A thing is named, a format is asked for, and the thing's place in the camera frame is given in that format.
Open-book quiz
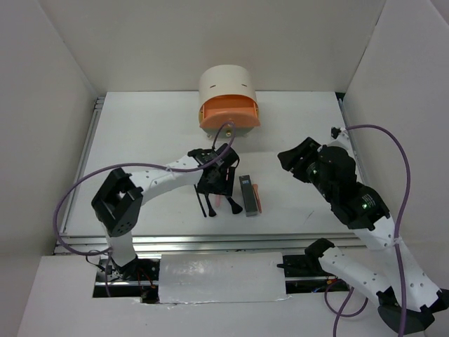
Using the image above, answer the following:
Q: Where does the large black makeup brush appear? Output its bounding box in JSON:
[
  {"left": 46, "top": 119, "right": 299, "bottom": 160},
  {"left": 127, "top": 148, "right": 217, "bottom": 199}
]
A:
[{"left": 226, "top": 197, "right": 243, "bottom": 215}]

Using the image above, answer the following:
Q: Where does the cream round drawer organizer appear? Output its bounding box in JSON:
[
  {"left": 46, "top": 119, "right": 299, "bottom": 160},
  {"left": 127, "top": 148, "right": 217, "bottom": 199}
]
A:
[{"left": 199, "top": 65, "right": 258, "bottom": 131}]

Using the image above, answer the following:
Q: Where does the black flat makeup brush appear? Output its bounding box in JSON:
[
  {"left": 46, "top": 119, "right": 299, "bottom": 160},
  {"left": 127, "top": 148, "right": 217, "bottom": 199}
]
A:
[{"left": 205, "top": 195, "right": 217, "bottom": 218}]

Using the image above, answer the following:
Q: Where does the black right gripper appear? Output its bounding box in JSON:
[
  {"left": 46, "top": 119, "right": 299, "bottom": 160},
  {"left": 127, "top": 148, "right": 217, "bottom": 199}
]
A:
[{"left": 276, "top": 135, "right": 333, "bottom": 200}]

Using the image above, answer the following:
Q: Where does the grey bottom drawer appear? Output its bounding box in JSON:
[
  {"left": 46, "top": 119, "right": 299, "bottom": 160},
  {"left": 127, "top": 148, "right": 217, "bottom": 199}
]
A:
[{"left": 203, "top": 126, "right": 253, "bottom": 140}]

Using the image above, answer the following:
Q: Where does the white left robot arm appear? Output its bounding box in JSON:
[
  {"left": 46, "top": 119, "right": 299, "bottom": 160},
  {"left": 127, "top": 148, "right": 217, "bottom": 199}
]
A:
[{"left": 91, "top": 143, "right": 243, "bottom": 280}]

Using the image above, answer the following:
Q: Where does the pink nail file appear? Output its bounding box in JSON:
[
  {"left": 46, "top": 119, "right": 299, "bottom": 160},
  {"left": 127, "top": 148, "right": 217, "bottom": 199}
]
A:
[{"left": 215, "top": 167, "right": 231, "bottom": 208}]

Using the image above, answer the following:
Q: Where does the white foam board cover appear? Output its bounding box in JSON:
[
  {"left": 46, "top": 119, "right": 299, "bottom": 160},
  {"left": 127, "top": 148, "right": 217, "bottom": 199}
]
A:
[{"left": 159, "top": 252, "right": 288, "bottom": 304}]

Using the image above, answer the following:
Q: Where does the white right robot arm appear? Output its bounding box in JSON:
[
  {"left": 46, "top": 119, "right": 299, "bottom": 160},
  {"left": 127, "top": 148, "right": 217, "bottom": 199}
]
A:
[{"left": 278, "top": 128, "right": 448, "bottom": 336}]

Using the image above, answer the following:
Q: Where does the dark grey cosmetic box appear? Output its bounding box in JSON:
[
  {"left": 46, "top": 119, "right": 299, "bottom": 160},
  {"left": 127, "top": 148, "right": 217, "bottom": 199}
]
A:
[{"left": 239, "top": 175, "right": 259, "bottom": 217}]

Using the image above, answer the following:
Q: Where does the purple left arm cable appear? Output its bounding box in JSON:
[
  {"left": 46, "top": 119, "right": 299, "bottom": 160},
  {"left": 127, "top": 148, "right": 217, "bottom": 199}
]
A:
[{"left": 55, "top": 121, "right": 236, "bottom": 298}]

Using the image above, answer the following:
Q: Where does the thin black makeup brush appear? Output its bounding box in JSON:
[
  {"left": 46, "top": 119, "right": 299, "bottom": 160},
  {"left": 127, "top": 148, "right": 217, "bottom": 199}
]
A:
[{"left": 194, "top": 185, "right": 207, "bottom": 218}]

